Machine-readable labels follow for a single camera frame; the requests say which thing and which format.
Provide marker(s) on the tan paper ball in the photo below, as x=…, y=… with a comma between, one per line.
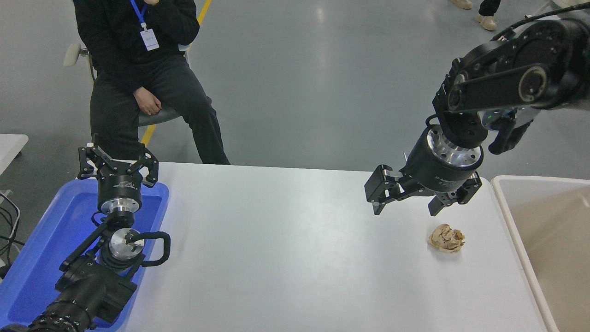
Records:
x=446, y=239

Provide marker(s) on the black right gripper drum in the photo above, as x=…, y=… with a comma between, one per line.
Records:
x=426, y=173

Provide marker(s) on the large pale bin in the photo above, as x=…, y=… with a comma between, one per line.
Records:
x=553, y=230

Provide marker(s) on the person's right hand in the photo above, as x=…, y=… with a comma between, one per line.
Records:
x=148, y=102

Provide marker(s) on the blue plastic tray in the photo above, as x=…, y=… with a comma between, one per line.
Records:
x=46, y=240

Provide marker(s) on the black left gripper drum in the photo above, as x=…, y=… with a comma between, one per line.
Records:
x=119, y=184

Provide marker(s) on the person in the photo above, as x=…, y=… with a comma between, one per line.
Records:
x=115, y=60
x=487, y=20

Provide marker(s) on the small white side table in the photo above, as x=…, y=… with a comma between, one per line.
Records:
x=10, y=147

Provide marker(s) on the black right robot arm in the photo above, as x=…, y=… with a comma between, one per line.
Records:
x=498, y=87

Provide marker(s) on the grey stool with white back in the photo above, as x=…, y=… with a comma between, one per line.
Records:
x=161, y=117

